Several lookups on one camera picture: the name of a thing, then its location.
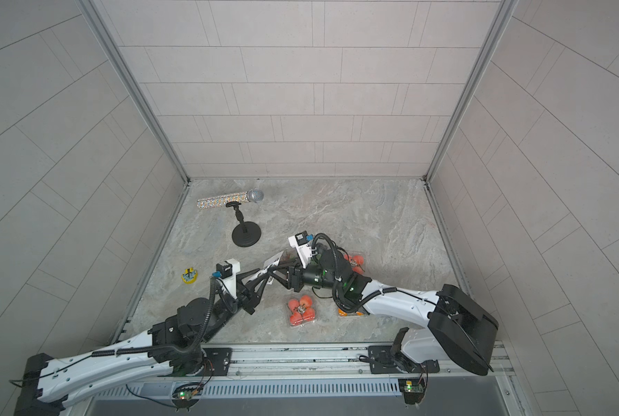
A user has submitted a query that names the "clear red fruit box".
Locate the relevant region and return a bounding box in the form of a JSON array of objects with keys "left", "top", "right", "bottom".
[{"left": 288, "top": 295, "right": 316, "bottom": 327}]

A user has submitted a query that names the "white sticker sheet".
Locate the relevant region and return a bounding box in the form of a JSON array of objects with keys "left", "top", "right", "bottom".
[{"left": 246, "top": 250, "right": 287, "bottom": 286}]

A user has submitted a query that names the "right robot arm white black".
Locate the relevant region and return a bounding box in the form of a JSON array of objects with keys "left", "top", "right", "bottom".
[{"left": 264, "top": 232, "right": 499, "bottom": 376}]

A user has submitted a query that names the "glitter microphone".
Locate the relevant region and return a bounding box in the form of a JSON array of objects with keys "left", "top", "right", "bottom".
[{"left": 196, "top": 189, "right": 264, "bottom": 209}]

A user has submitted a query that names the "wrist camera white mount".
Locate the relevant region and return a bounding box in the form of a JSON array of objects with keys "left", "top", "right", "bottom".
[
  {"left": 212, "top": 258, "right": 241, "bottom": 300},
  {"left": 289, "top": 231, "right": 314, "bottom": 269}
]

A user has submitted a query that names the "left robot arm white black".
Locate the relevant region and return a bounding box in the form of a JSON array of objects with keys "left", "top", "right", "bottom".
[{"left": 12, "top": 265, "right": 276, "bottom": 415}]

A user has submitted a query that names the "yellow round toy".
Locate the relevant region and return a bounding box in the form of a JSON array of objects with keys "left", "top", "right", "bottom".
[{"left": 181, "top": 267, "right": 197, "bottom": 284}]

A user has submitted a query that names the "clear orange fruit box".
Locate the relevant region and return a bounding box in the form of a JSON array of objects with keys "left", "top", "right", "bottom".
[{"left": 337, "top": 308, "right": 367, "bottom": 317}]

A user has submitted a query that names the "right circuit board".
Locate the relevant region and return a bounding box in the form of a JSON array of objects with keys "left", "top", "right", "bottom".
[{"left": 398, "top": 378, "right": 427, "bottom": 406}]

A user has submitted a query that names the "left circuit board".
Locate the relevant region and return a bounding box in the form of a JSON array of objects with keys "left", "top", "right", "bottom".
[{"left": 172, "top": 383, "right": 203, "bottom": 410}]

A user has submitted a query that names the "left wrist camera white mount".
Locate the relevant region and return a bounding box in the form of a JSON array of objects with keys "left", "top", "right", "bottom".
[{"left": 212, "top": 258, "right": 241, "bottom": 300}]

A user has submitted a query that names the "circuit board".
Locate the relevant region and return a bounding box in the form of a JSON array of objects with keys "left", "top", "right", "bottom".
[
  {"left": 172, "top": 383, "right": 203, "bottom": 410},
  {"left": 398, "top": 378, "right": 427, "bottom": 406}
]

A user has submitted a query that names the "clear grape box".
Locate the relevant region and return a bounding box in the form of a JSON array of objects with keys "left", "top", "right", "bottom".
[{"left": 280, "top": 248, "right": 302, "bottom": 265}]

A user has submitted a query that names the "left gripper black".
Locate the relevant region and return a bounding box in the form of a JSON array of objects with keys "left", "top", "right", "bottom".
[{"left": 200, "top": 269, "right": 272, "bottom": 344}]

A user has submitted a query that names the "black microphone stand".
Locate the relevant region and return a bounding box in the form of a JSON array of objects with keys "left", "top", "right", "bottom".
[{"left": 225, "top": 201, "right": 262, "bottom": 248}]

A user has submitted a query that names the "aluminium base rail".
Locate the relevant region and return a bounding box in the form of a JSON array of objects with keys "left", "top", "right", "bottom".
[{"left": 96, "top": 343, "right": 517, "bottom": 405}]

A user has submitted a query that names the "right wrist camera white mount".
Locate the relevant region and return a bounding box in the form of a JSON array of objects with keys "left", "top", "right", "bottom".
[{"left": 289, "top": 231, "right": 314, "bottom": 269}]

